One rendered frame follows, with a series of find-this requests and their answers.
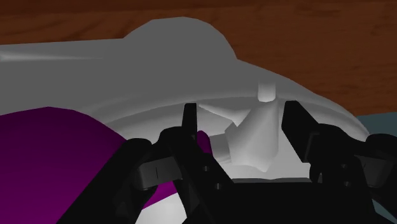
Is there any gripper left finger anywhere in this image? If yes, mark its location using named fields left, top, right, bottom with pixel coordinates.
left=58, top=103, right=234, bottom=224

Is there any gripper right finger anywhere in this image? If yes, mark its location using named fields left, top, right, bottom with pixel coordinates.
left=281, top=100, right=397, bottom=215

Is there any large white rounded fixture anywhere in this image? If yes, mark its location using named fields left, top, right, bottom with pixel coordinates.
left=0, top=17, right=372, bottom=224

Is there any purple rounded object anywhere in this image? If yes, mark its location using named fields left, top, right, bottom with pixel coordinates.
left=0, top=106, right=215, bottom=224

